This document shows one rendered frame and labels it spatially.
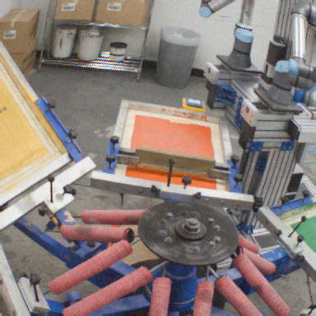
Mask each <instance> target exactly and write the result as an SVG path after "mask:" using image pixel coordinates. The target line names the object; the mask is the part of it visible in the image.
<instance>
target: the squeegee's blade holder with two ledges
mask: <svg viewBox="0 0 316 316"><path fill-rule="evenodd" d="M141 166H146V167H151V168H156V169H162V170H169V167H167V166H162V165H152V164H147V163H142V162H141ZM172 171H177V172H182V173H187V174H197V175H202V176H207V173H204V172H198V171H193V170H183V169H178V168H172Z"/></svg>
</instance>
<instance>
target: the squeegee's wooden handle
mask: <svg viewBox="0 0 316 316"><path fill-rule="evenodd" d="M135 156H136V157H139V162H138V164H141V162H142V163H147V164H152V165H162V166H167V167H170V165H169V163H168V161H169V159H174V160H175V164H174V165H173V168H178V169H183V170H193V171H198V172H204V173H207V174H208V175H209V172H210V169H215V167H216V159H214V158H209V157H204V156H194V155H189V154H184V153H178V152H172V151H163V150H157V149H152V148H147V147H142V146H137V149H136V154H135Z"/></svg>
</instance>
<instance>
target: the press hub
mask: <svg viewBox="0 0 316 316"><path fill-rule="evenodd" d="M137 230H138V233H139V236H140V238H141V240H142V242H143V243H144V245H146V247H147V248H148V249H149V250H150V251H151V252H153V253H154V254H155V255H156V256H158V257H161V258H155V259H149V260H145V261H140V262H137V263H134V264H131V265H130V266H131V267H133V268H136V269H138V268H140V267H146V268H147V270H151V269H152V268H153V267H155V266H158V265H160V264H161V263H163V262H164V260H166V261H167V263H166V266H165V277H167V278H169V279H170V280H171V281H172V284H171V291H170V301H169V306H168V311H170V312H177V311H179V316H193V312H192V311H191V310H190V308H192V307H193V306H194V304H195V298H196V289H197V285H198V283H199V281H198V279H201V278H203V277H206V271H205V270H204V269H203V268H200V267H207V266H211V265H213V264H217V263H219V262H222V261H224V260H226V259H227V258H228V257H229V256H230V255H231V254H232V253H233V252H234V251H235V250H236V247H237V245H238V240H239V235H238V233H237V229H236V228H235V224H234V223H233V222H231V221H230V219H229V218H228V217H227V216H225V215H224V214H223V213H221V212H220V211H218V210H215V209H214V208H212V207H209V206H207V205H204V204H201V203H195V202H186V201H169V202H162V203H159V204H156V205H155V206H153V207H150V208H149V209H147V210H146V211H145V212H144V213H143V214H142V215H141V216H140V218H139V221H138V224H137ZM162 273H163V266H161V267H159V268H158V269H156V270H154V271H153V272H151V274H152V281H149V282H148V283H146V284H144V285H143V287H142V286H140V287H139V288H137V289H136V290H133V291H132V292H129V293H128V294H127V295H125V296H122V297H121V298H118V299H123V298H125V297H131V296H134V295H140V294H144V296H145V298H146V301H148V302H149V303H151V296H152V291H153V280H154V279H156V278H157V277H162ZM211 306H214V307H217V308H218V309H221V310H223V308H224V306H225V298H224V296H223V295H222V294H221V293H220V292H219V291H218V289H216V288H214V291H213V297H212V302H211ZM149 311H150V306H148V307H146V308H141V309H135V310H133V311H131V310H130V311H128V312H123V315H124V316H149Z"/></svg>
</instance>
